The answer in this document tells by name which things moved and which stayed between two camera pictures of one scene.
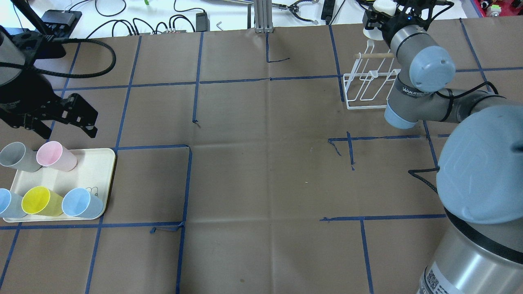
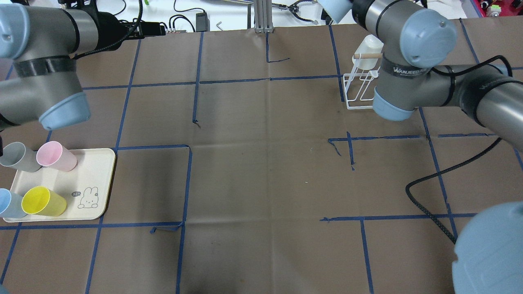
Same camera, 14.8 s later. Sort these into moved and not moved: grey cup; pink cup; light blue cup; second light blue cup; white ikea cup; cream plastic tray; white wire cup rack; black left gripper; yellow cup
Moved: light blue cup; white ikea cup; black left gripper
Not moved: cream plastic tray; white wire cup rack; yellow cup; second light blue cup; pink cup; grey cup
